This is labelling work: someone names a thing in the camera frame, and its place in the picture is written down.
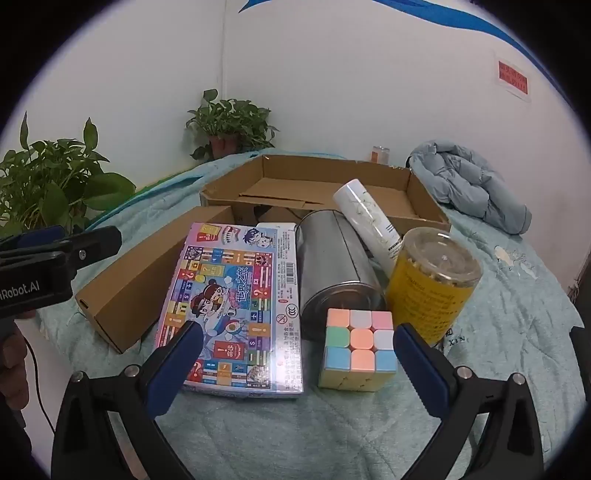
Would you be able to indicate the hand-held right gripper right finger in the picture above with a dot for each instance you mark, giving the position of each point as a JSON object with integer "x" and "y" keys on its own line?
{"x": 422, "y": 369}

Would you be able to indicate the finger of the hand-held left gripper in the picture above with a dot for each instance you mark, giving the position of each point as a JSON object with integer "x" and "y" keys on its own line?
{"x": 99, "y": 244}
{"x": 39, "y": 235}

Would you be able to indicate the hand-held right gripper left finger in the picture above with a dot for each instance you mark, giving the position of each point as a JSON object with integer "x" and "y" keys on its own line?
{"x": 175, "y": 364}

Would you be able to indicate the pastel puzzle cube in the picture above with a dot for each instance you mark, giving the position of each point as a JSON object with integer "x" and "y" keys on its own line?
{"x": 360, "y": 341}

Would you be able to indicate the yellow jar with clear lid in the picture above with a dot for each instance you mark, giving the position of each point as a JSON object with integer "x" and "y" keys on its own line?
{"x": 425, "y": 290}

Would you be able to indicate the colourful board game box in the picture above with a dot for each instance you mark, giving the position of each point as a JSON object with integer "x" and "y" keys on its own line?
{"x": 231, "y": 295}

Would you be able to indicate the silver metal tin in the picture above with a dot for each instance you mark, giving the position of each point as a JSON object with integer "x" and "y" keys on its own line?
{"x": 332, "y": 258}

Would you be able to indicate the white spray bottle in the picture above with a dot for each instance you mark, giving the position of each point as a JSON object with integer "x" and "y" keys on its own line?
{"x": 364, "y": 212}

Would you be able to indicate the person's left hand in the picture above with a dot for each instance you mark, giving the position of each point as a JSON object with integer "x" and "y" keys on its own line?
{"x": 11, "y": 360}

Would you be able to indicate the long closed cardboard box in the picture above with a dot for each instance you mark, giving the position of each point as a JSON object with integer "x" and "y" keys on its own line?
{"x": 138, "y": 277}

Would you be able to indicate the large leafy green plant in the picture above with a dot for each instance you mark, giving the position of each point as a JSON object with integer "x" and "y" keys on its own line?
{"x": 51, "y": 184}

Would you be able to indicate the teal printed blanket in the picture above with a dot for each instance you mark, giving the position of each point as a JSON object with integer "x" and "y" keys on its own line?
{"x": 508, "y": 323}

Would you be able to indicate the small potted green plant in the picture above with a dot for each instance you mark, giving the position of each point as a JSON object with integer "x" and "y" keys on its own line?
{"x": 231, "y": 120}

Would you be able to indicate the light blue puffer jacket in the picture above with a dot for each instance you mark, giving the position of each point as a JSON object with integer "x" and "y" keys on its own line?
{"x": 466, "y": 184}

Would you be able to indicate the small orange bottle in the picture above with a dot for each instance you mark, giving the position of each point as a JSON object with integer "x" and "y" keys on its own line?
{"x": 379, "y": 154}

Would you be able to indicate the red wall sign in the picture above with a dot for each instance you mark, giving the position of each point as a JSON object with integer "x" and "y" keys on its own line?
{"x": 512, "y": 77}

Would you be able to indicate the blue wall decal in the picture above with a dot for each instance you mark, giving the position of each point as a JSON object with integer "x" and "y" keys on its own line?
{"x": 489, "y": 26}

